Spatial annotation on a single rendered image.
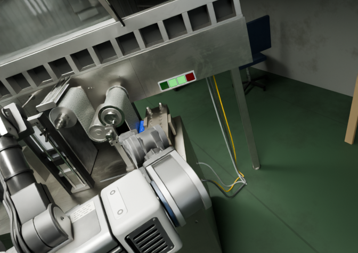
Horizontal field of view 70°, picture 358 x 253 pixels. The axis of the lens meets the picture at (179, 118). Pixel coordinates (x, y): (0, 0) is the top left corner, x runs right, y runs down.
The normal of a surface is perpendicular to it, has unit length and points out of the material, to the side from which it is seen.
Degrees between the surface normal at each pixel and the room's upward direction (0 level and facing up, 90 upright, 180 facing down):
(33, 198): 44
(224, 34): 90
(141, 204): 0
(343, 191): 0
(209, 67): 90
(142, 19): 90
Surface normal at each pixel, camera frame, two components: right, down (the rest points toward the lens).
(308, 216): -0.32, -0.79
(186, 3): 0.07, 0.53
